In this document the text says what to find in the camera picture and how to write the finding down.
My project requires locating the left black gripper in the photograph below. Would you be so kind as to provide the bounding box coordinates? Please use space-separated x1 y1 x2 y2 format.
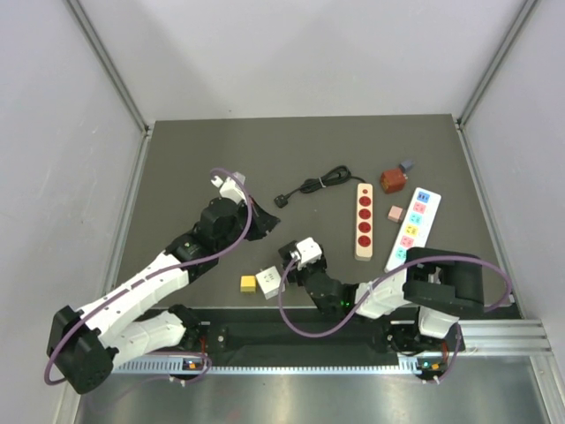
216 195 280 253

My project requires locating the white adapter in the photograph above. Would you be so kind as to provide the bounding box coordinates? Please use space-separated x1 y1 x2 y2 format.
255 266 281 299

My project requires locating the yellow USB charger plug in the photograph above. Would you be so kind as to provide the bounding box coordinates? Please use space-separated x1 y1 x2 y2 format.
239 276 257 293

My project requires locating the white red power strip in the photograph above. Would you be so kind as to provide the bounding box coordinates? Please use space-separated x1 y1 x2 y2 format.
354 183 374 261

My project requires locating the pink USB charger plug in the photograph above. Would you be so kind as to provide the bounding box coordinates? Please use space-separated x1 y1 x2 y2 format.
388 205 406 223

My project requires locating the white multi-socket power strip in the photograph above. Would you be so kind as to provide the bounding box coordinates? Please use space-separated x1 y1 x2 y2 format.
384 187 442 272

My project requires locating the red koi fish adapter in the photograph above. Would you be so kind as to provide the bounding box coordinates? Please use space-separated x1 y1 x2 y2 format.
380 168 408 194

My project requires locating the grey USB-C charger plug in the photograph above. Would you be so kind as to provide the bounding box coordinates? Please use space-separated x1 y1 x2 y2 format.
399 159 415 174

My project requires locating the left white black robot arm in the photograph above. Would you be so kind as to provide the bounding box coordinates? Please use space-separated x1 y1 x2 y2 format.
44 168 280 395

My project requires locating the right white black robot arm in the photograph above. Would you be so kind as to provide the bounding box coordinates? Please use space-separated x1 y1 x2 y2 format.
278 238 485 350

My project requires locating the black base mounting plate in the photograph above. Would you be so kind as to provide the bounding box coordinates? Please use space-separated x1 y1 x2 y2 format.
176 308 464 354

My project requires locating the black power cord with plug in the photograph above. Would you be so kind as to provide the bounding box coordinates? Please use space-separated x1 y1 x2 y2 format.
274 165 363 208

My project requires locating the grey slotted cable duct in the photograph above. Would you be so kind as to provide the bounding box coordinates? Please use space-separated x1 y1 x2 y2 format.
112 355 447 376

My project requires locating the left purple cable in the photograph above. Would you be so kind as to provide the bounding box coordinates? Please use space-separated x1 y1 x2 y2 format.
42 166 255 385

